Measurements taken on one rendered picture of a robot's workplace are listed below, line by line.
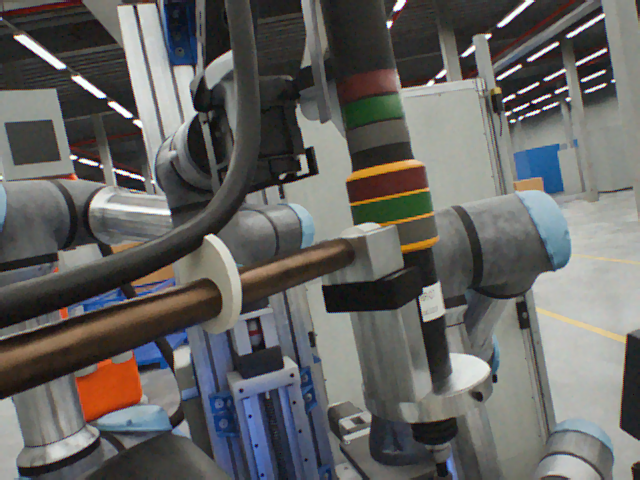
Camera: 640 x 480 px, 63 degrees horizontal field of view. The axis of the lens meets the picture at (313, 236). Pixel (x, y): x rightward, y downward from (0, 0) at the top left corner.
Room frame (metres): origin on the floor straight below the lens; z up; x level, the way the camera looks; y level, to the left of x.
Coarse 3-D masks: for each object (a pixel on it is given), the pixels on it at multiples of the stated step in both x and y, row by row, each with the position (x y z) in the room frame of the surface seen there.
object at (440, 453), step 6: (444, 444) 0.27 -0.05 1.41; (426, 450) 0.28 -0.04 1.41; (432, 450) 0.28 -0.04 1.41; (438, 450) 0.27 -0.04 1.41; (444, 450) 0.27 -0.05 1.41; (450, 450) 0.28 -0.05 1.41; (432, 456) 0.28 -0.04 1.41; (438, 456) 0.27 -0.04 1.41; (444, 456) 0.27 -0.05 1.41; (450, 456) 0.28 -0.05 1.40; (438, 462) 0.27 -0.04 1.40; (444, 462) 0.28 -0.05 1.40
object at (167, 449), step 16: (128, 448) 0.32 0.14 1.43; (144, 448) 0.32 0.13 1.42; (160, 448) 0.33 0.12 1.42; (176, 448) 0.34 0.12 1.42; (192, 448) 0.34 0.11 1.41; (112, 464) 0.30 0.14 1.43; (128, 464) 0.31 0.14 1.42; (144, 464) 0.31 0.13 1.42; (160, 464) 0.32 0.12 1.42; (176, 464) 0.32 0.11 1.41; (192, 464) 0.33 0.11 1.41; (208, 464) 0.33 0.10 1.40
